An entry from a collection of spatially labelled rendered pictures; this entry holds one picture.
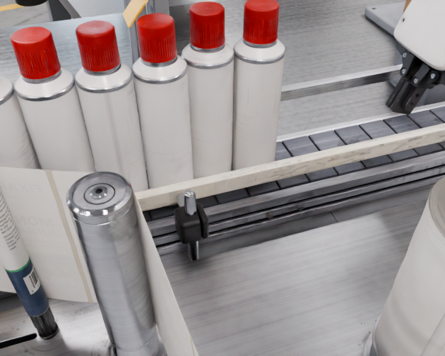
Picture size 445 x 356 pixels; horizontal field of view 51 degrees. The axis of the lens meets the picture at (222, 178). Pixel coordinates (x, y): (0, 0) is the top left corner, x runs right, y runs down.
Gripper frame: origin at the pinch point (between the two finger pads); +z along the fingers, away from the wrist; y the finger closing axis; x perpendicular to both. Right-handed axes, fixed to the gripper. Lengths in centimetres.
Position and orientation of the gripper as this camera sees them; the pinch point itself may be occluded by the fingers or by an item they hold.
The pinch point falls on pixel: (405, 96)
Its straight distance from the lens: 63.1
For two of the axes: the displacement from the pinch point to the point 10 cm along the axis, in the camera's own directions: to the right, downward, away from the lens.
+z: -3.2, 7.7, 5.4
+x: 8.9, 0.5, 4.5
